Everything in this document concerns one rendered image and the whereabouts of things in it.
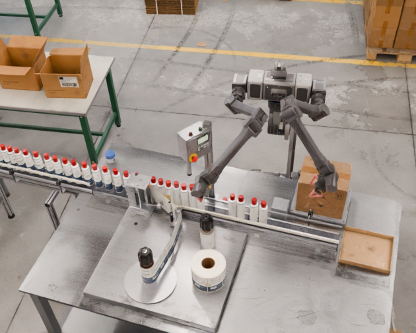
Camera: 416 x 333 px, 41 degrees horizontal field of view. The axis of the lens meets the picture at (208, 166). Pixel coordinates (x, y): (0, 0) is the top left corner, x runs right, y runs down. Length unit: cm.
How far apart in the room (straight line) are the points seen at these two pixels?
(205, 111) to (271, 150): 87
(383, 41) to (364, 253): 337
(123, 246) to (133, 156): 84
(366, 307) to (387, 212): 73
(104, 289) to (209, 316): 64
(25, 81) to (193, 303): 258
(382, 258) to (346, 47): 360
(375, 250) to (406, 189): 162
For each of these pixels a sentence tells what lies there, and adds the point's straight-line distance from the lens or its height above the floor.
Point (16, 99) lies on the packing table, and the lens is 493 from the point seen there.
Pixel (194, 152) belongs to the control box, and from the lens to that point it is 328.
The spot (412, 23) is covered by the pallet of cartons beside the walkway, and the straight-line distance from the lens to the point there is 635.
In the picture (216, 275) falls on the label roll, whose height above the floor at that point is 102.
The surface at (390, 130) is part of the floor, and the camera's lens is 563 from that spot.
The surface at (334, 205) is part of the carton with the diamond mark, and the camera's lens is 355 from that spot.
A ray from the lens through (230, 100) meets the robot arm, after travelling 341.
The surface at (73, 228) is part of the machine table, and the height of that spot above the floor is 83.
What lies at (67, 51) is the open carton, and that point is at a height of 102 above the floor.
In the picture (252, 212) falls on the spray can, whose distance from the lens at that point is 344.
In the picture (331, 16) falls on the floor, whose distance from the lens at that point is 721.
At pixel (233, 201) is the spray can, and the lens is 342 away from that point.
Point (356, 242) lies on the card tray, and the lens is 357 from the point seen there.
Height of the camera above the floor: 364
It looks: 46 degrees down
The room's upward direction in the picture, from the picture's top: 3 degrees counter-clockwise
